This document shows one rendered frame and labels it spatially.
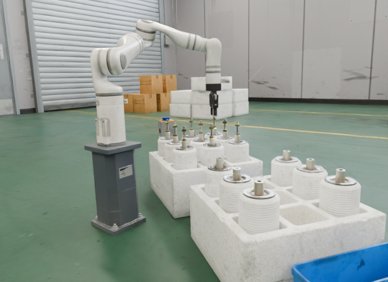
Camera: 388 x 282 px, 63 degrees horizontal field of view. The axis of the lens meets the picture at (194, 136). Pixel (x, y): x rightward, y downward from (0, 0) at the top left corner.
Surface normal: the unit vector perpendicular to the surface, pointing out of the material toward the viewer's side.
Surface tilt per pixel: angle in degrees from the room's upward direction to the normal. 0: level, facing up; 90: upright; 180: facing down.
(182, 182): 90
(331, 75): 90
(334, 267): 88
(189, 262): 0
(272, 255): 90
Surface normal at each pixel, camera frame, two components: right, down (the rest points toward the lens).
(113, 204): 0.08, 0.18
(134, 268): -0.03, -0.98
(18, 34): 0.76, 0.10
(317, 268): 0.31, 0.13
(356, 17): -0.65, 0.15
